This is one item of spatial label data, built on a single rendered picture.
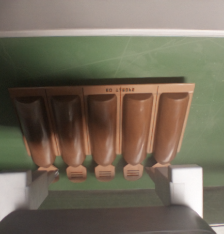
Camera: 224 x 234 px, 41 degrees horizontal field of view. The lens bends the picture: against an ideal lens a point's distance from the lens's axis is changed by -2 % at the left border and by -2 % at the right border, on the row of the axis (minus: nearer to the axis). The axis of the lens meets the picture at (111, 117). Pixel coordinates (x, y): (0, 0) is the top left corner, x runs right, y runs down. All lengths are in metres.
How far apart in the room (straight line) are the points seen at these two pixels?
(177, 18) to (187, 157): 0.12
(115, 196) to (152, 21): 0.16
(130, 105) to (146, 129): 0.02
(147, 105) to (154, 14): 0.05
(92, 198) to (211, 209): 0.10
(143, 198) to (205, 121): 0.09
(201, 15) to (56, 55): 0.08
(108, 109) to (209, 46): 0.07
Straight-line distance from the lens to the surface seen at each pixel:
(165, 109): 0.18
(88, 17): 0.16
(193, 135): 0.22
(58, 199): 0.27
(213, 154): 0.25
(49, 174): 0.16
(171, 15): 0.17
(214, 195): 0.29
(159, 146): 0.20
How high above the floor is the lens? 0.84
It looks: 45 degrees down
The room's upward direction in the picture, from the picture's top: 179 degrees counter-clockwise
